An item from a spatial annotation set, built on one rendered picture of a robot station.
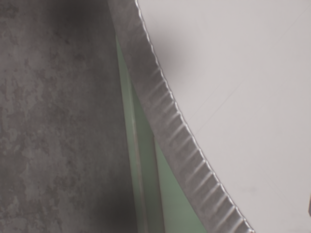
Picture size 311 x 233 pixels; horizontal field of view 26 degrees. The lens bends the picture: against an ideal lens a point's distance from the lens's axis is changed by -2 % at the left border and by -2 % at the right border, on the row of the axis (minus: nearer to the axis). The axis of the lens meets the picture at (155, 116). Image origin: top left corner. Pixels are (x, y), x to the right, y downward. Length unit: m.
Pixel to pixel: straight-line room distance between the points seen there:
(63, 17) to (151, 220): 0.29
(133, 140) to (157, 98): 0.29
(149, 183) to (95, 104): 0.13
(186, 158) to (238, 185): 0.06
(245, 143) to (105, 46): 0.41
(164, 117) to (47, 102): 0.27
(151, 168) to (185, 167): 0.32
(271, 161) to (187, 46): 0.13
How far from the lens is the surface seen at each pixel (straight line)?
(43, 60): 0.85
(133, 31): 0.64
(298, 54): 0.51
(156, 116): 0.62
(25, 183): 0.81
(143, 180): 0.89
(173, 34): 0.60
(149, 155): 0.90
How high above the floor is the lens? 0.70
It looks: 48 degrees down
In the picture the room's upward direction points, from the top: 78 degrees clockwise
